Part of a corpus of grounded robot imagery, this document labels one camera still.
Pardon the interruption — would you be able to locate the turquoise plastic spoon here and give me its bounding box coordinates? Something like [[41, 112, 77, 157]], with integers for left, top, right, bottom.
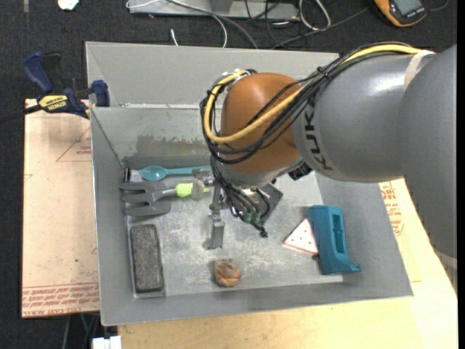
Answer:
[[139, 165, 211, 182]]

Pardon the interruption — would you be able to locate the grey metal bin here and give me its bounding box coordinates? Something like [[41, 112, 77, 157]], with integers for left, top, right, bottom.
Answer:
[[85, 41, 414, 326]]

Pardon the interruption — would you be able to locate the brown cardboard board red print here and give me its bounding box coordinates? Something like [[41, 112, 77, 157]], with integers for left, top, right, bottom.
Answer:
[[21, 98, 406, 319]]

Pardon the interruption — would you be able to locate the brown crumpled ball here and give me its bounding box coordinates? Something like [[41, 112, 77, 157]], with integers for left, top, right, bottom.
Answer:
[[213, 258, 243, 289]]

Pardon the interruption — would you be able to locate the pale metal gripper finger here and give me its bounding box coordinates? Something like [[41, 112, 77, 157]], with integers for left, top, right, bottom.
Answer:
[[202, 214, 225, 250], [192, 169, 212, 201]]

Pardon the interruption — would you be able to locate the dark grey flat block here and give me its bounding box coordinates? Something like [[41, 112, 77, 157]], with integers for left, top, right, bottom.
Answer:
[[129, 224, 166, 294]]

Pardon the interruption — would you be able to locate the white triangular sanding pad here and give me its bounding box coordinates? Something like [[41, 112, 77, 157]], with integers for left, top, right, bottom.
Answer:
[[282, 217, 320, 257]]

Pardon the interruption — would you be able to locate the teal plastic tool case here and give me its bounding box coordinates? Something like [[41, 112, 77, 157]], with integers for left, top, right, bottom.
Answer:
[[306, 204, 363, 276]]

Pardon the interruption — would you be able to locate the black cylinder on white bracket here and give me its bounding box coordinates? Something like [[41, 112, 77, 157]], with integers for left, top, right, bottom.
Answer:
[[288, 164, 312, 182]]

